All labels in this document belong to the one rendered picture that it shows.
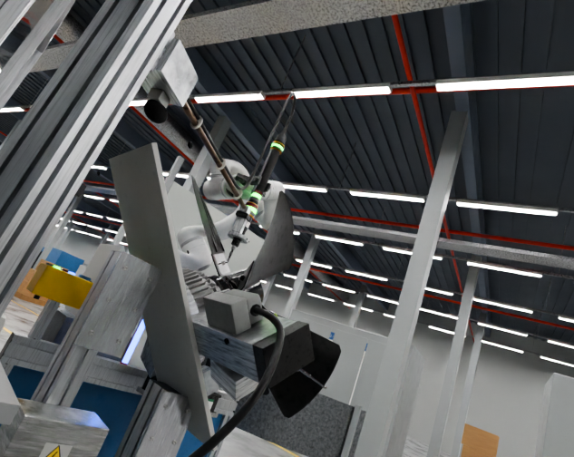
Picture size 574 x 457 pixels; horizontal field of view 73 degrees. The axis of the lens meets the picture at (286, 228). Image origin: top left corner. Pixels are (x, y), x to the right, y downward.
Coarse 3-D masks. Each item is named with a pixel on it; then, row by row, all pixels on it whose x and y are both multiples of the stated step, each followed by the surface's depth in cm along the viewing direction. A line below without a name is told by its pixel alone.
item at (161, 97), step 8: (152, 88) 68; (152, 96) 68; (160, 96) 68; (144, 104) 68; (152, 104) 67; (160, 104) 68; (168, 104) 70; (152, 112) 68; (160, 112) 68; (152, 120) 69; (160, 120) 69
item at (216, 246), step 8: (192, 176) 106; (192, 184) 104; (200, 200) 109; (200, 208) 106; (200, 216) 105; (208, 216) 112; (208, 224) 109; (208, 232) 107; (216, 232) 114; (208, 240) 106; (216, 240) 111; (216, 248) 108
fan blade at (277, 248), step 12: (288, 204) 90; (276, 216) 97; (288, 216) 89; (276, 228) 95; (288, 228) 87; (276, 240) 92; (288, 240) 86; (264, 252) 98; (276, 252) 90; (288, 252) 84; (264, 264) 94; (276, 264) 87; (288, 264) 82; (252, 276) 98; (264, 276) 90
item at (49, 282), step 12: (36, 276) 117; (48, 276) 115; (60, 276) 117; (72, 276) 119; (36, 288) 113; (48, 288) 115; (60, 288) 117; (72, 288) 119; (84, 288) 121; (60, 300) 117; (72, 300) 119
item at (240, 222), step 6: (240, 210) 120; (246, 210) 120; (240, 216) 120; (246, 216) 120; (240, 222) 121; (246, 222) 122; (234, 228) 120; (240, 228) 120; (228, 234) 122; (234, 234) 120; (240, 234) 120; (246, 240) 121
